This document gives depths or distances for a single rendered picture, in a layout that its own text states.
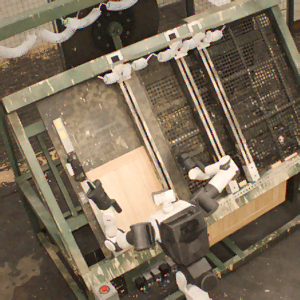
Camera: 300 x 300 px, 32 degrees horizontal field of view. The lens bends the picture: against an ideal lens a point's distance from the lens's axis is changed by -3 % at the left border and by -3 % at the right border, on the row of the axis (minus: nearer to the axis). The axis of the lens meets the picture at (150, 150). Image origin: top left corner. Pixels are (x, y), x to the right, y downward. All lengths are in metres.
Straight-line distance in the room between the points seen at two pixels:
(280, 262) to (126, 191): 1.62
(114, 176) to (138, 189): 0.18
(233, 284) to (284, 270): 0.44
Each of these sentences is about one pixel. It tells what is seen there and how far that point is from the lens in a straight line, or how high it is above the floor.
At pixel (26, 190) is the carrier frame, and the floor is 0.79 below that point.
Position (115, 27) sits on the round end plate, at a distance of 3.89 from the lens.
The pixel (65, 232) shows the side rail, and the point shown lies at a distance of 3.36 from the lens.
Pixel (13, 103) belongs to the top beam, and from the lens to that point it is 3.27.
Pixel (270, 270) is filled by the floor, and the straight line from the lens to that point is 4.48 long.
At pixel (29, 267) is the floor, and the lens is 4.81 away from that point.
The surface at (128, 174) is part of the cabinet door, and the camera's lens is 3.49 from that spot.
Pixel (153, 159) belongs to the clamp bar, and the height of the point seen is 1.30.
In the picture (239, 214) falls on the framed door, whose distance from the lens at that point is 4.32.
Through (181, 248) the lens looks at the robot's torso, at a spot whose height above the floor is 1.28.
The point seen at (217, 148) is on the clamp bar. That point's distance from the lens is 3.73.
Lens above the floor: 3.53
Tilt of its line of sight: 39 degrees down
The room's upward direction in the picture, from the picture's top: 9 degrees counter-clockwise
